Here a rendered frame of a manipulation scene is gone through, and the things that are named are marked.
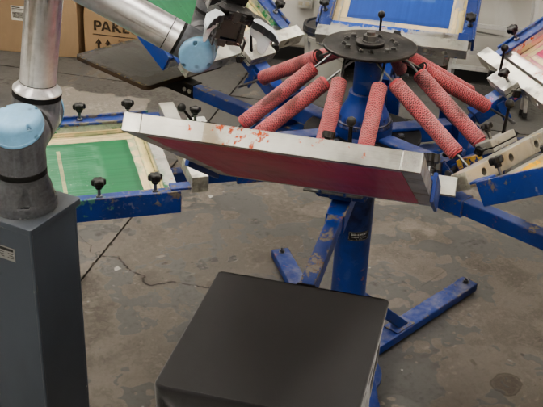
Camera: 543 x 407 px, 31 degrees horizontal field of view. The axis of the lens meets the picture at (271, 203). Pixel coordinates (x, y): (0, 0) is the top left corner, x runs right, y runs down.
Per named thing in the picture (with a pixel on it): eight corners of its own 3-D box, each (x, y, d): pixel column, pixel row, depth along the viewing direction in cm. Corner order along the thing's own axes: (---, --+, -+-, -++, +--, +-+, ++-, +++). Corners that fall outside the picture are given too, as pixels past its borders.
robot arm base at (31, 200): (-23, 209, 224) (-27, 171, 220) (21, 183, 236) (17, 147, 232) (29, 225, 218) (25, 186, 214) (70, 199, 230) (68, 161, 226)
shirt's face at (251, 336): (352, 425, 201) (352, 423, 201) (155, 385, 210) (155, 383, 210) (386, 301, 242) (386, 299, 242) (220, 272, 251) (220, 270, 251)
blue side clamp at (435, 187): (433, 203, 222) (438, 173, 223) (411, 199, 223) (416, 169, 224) (436, 211, 252) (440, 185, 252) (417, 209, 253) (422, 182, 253)
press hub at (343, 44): (384, 416, 346) (426, 59, 282) (278, 395, 354) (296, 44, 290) (398, 352, 379) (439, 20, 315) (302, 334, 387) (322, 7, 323)
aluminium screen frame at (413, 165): (420, 174, 175) (423, 153, 176) (120, 130, 187) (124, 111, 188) (433, 207, 252) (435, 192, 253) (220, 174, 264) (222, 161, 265)
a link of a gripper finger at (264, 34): (280, 63, 196) (249, 44, 201) (289, 37, 193) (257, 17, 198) (271, 65, 194) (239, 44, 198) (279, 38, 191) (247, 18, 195)
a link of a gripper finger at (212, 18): (201, 50, 189) (221, 40, 197) (209, 22, 186) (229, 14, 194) (187, 44, 190) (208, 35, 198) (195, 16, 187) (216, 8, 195)
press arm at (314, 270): (277, 404, 219) (278, 383, 216) (252, 399, 220) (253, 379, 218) (367, 172, 325) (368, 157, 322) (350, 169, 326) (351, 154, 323)
